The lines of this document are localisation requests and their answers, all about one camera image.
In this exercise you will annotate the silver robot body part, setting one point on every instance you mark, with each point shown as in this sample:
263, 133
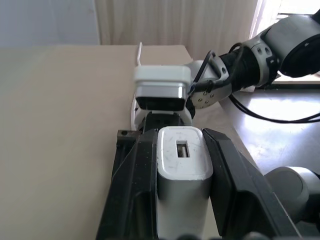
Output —
290, 187

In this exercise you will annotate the white USB charger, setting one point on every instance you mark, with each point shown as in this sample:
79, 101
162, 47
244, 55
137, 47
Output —
182, 175

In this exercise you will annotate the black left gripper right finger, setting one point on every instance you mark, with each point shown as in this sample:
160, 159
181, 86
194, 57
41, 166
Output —
235, 180

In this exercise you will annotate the white curtain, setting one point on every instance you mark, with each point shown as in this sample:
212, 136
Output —
162, 22

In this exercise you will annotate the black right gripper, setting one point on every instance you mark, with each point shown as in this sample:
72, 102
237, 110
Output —
162, 121

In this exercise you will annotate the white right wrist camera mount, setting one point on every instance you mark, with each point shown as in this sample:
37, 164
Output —
160, 82

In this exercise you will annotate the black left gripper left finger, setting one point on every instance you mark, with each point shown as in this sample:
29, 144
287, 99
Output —
135, 190

